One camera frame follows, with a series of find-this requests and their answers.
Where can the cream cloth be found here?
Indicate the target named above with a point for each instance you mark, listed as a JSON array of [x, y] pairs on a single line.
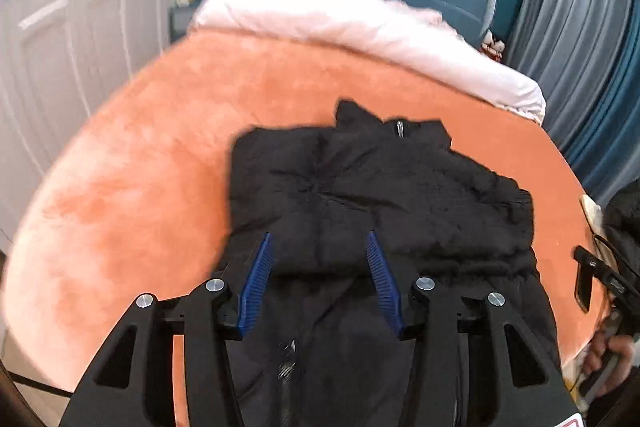
[[594, 216]]

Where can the orange bed cover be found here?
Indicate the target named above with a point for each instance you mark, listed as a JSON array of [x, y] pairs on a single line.
[[117, 287]]

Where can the items on nightstand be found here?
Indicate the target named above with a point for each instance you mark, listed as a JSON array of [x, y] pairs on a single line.
[[492, 47]]

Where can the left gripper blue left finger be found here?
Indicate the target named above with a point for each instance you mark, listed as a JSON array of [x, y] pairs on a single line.
[[254, 287]]

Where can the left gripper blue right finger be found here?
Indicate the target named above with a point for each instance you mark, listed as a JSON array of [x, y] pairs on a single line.
[[389, 296]]

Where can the grey blue curtain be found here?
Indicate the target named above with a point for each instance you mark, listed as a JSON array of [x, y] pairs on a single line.
[[584, 54]]

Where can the white pink duvet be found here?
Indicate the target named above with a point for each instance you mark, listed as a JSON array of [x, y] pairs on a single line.
[[392, 30]]

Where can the white wardrobe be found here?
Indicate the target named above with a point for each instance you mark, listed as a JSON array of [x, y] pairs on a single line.
[[60, 60]]

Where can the black puffer jacket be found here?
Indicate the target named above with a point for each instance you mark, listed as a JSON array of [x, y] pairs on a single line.
[[479, 346]]

